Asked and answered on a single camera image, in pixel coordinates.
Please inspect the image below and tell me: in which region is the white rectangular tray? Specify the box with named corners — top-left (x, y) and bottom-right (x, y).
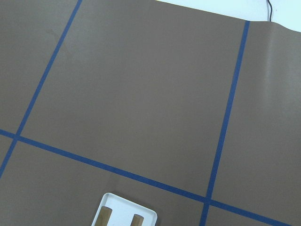
top-left (92, 193), bottom-right (158, 226)

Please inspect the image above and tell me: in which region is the thin black cable on desk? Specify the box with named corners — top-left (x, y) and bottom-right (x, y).
top-left (266, 0), bottom-right (273, 22)

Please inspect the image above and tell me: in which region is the wooden rack on tray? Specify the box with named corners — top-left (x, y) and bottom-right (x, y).
top-left (95, 206), bottom-right (144, 226)

